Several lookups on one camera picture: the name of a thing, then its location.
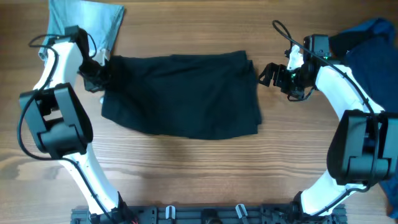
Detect black garment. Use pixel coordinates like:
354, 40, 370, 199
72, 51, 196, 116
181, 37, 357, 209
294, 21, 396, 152
101, 51, 262, 140

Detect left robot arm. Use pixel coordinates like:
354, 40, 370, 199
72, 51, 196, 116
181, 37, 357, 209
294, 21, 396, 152
17, 26, 137, 223

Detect folded light blue jeans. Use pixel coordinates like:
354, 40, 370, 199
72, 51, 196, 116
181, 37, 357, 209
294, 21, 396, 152
47, 0, 125, 65

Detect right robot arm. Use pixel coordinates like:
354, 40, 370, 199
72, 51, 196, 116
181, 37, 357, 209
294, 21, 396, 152
259, 34, 397, 222

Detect dark blue garment pile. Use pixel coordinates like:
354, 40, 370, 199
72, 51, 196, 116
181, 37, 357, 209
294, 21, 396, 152
329, 17, 398, 220

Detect left black cable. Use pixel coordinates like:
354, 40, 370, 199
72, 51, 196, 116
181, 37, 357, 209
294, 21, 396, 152
17, 32, 113, 223

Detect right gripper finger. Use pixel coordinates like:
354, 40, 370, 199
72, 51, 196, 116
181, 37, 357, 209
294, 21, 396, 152
261, 63, 279, 77
258, 73, 273, 87

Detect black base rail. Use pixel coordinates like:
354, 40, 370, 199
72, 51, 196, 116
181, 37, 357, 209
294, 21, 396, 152
70, 204, 348, 224

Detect black cable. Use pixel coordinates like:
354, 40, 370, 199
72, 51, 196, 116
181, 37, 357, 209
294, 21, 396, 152
272, 19, 382, 215
17, 32, 113, 223

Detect right black cable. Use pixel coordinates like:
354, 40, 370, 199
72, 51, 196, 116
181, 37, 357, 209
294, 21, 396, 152
272, 19, 382, 215

